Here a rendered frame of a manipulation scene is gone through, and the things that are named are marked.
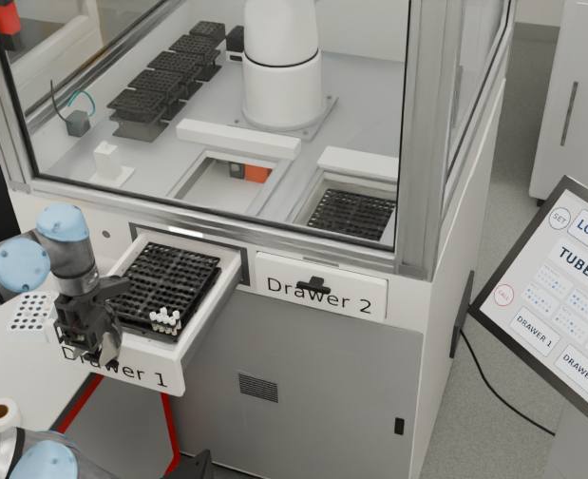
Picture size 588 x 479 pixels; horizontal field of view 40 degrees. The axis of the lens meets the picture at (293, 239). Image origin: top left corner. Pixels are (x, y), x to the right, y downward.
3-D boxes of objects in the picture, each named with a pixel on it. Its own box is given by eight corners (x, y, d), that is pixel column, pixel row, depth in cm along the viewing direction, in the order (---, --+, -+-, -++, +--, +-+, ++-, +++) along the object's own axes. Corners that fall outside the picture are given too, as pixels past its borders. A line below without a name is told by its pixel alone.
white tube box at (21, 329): (47, 342, 175) (43, 331, 173) (9, 342, 176) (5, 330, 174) (62, 303, 185) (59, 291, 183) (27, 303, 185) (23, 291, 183)
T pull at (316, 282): (330, 296, 164) (330, 291, 163) (295, 288, 166) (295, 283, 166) (334, 284, 167) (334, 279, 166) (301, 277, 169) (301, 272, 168)
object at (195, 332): (178, 384, 156) (173, 362, 152) (65, 352, 163) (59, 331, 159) (256, 257, 184) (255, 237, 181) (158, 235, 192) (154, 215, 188)
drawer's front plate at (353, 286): (383, 323, 169) (385, 285, 162) (256, 293, 177) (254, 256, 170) (385, 317, 170) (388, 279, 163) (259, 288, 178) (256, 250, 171)
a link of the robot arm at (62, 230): (23, 211, 129) (72, 193, 133) (38, 262, 136) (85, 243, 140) (40, 236, 124) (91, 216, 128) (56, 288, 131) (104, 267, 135)
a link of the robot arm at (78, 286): (66, 246, 139) (106, 256, 137) (71, 266, 142) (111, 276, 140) (41, 274, 134) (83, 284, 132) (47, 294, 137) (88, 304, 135)
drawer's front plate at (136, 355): (181, 397, 155) (175, 359, 148) (55, 361, 163) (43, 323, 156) (185, 391, 156) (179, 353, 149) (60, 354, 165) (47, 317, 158)
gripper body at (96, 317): (58, 346, 144) (43, 297, 136) (84, 314, 150) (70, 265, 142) (95, 356, 141) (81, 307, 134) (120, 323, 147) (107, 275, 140)
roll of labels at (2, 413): (3, 406, 162) (-2, 392, 160) (29, 417, 160) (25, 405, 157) (-22, 431, 158) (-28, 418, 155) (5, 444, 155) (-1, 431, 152)
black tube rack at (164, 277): (177, 349, 163) (173, 327, 158) (103, 329, 168) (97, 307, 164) (222, 279, 178) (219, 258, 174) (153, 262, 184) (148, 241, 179)
